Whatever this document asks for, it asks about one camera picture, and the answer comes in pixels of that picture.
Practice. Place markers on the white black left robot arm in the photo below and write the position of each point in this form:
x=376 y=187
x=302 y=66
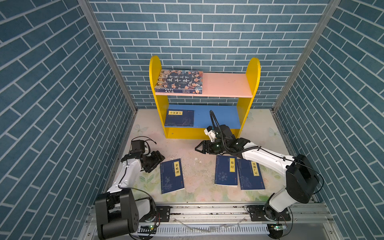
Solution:
x=118 y=213

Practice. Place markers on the aluminium corner post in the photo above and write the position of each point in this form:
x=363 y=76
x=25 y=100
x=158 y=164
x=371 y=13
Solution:
x=317 y=32
x=92 y=20

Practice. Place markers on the blue book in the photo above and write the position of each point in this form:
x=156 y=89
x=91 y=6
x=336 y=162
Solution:
x=171 y=176
x=180 y=118
x=226 y=171
x=250 y=175

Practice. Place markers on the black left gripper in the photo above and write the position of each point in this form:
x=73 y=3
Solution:
x=157 y=157

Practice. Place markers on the aluminium left corner post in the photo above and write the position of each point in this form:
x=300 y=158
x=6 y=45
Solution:
x=92 y=20

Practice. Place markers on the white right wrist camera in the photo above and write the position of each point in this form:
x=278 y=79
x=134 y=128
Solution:
x=210 y=132

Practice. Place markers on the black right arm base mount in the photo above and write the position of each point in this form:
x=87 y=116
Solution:
x=259 y=213

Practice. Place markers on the colourful cartoon cover book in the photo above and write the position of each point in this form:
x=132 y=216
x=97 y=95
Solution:
x=180 y=82

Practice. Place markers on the aluminium right corner post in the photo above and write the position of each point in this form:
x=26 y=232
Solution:
x=317 y=32

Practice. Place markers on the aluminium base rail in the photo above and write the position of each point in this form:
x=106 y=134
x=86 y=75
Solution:
x=238 y=221

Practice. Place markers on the yellow pink blue bookshelf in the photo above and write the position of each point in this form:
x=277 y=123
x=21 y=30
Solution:
x=229 y=96

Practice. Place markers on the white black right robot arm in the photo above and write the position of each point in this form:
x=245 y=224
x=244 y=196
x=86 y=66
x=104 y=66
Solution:
x=301 y=178

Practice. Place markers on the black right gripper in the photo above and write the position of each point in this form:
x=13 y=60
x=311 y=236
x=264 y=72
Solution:
x=204 y=145

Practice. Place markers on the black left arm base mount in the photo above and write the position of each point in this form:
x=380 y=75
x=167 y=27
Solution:
x=162 y=213

